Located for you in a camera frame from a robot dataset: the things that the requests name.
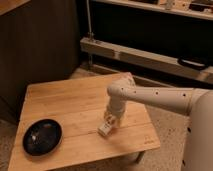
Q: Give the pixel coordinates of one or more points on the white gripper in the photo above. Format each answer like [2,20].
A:
[117,113]

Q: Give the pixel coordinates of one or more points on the white plastic bottle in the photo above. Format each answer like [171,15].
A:
[105,128]

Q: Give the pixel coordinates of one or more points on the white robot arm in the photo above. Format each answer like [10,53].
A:
[197,103]

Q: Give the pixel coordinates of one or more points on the black ceramic bowl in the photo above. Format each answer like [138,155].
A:
[42,137]

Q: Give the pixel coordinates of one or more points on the wooden table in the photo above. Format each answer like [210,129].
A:
[78,105]

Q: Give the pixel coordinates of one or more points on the vertical metal pole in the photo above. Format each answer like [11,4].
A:
[90,32]

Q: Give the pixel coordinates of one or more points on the long grey metal beam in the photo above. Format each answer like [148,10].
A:
[145,59]

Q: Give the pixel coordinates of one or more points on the wooden shelf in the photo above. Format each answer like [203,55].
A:
[159,8]

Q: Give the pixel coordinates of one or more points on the black handle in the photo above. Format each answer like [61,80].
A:
[192,65]

